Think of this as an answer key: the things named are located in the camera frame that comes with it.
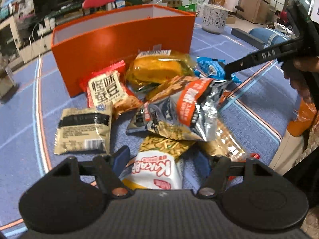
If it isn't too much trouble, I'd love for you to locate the person's right hand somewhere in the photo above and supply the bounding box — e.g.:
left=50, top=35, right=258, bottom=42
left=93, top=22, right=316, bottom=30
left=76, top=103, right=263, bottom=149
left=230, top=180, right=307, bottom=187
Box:
left=284, top=59, right=312, bottom=103

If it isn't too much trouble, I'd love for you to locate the red packet with white label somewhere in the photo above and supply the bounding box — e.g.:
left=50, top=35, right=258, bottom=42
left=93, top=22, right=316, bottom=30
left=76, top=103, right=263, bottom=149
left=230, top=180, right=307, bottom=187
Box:
left=80, top=60, right=144, bottom=120

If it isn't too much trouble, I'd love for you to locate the clear golden snack packet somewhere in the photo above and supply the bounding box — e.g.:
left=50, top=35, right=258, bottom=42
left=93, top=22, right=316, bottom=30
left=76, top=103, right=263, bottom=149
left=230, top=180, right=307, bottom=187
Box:
left=204, top=119, right=250, bottom=163

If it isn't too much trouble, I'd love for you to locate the orange plastic bag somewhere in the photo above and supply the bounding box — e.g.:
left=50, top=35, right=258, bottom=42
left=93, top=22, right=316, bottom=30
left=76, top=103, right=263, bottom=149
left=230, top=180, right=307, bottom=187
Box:
left=287, top=99, right=315, bottom=138

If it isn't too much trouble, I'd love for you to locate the red folding chair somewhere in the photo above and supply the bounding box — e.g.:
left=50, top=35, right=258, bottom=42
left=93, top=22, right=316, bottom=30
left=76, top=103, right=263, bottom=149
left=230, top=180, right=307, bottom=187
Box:
left=82, top=0, right=116, bottom=16

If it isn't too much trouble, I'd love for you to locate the white patterned cup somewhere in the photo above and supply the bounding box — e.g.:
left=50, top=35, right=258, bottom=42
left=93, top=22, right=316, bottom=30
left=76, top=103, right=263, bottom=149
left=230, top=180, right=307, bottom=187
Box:
left=201, top=4, right=229, bottom=35

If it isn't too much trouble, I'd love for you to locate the green and white carton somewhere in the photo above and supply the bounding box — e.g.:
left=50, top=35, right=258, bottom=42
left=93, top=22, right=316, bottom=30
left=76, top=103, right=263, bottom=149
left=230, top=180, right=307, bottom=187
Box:
left=179, top=4, right=198, bottom=13

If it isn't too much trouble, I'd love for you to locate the blue plaid tablecloth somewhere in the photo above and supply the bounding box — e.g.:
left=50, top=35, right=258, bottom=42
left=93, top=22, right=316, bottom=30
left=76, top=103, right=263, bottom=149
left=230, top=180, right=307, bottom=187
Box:
left=0, top=17, right=299, bottom=232

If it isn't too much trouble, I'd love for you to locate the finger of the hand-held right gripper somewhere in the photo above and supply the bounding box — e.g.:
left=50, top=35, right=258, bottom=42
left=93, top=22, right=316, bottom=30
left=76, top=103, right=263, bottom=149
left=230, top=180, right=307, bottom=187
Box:
left=224, top=54, right=253, bottom=80

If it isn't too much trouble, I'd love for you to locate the golden bread packet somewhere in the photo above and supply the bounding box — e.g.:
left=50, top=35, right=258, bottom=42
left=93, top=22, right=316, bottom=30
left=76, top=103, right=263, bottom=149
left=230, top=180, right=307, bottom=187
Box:
left=125, top=50, right=197, bottom=93

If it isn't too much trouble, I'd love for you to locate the beige packet with black band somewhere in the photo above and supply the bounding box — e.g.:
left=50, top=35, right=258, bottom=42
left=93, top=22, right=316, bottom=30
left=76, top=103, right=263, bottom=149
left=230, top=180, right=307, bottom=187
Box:
left=53, top=101, right=113, bottom=155

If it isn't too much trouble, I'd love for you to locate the black rectangular case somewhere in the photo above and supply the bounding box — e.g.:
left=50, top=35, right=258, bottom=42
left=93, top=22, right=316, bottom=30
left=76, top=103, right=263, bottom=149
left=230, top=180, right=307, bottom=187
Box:
left=231, top=27, right=265, bottom=50

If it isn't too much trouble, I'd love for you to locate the white and red snack packet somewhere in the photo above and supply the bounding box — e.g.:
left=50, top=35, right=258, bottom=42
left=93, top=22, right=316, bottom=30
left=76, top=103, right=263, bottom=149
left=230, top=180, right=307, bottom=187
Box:
left=121, top=152, right=184, bottom=190

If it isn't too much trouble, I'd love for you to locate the blue snack packet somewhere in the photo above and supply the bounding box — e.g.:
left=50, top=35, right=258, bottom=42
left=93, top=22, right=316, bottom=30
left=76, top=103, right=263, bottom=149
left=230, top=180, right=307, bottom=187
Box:
left=194, top=56, right=242, bottom=84

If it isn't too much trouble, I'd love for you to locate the white cabinet with glass door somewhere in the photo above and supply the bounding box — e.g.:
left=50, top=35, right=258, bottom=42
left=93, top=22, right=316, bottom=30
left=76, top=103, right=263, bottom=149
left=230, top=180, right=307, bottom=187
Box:
left=0, top=17, right=21, bottom=61

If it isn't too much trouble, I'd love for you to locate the blue cushion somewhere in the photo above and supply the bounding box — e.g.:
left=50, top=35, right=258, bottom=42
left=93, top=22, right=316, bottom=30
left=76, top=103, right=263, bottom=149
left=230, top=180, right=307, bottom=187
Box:
left=249, top=28, right=291, bottom=47

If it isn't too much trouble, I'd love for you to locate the orange cardboard box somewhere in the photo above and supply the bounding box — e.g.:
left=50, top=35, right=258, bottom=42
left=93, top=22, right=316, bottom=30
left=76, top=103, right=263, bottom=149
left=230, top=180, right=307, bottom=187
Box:
left=51, top=4, right=196, bottom=98

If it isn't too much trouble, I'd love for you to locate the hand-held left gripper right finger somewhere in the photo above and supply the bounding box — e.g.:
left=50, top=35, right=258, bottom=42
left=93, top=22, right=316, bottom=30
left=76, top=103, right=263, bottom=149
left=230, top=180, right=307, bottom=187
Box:
left=197, top=152, right=275, bottom=199

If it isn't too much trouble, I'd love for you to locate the clear packet of snack sticks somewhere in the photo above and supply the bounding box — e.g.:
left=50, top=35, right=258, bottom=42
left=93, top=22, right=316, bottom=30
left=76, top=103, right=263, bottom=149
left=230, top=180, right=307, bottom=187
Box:
left=139, top=136, right=196, bottom=160

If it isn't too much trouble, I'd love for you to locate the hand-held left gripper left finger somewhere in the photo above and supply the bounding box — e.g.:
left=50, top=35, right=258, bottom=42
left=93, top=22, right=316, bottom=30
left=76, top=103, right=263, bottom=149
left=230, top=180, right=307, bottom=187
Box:
left=50, top=146, right=132, bottom=200

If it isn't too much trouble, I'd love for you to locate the silver and orange snack packet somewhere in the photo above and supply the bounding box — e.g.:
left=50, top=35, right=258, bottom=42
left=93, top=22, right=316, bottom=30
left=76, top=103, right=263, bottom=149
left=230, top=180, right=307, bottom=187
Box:
left=126, top=76, right=231, bottom=143

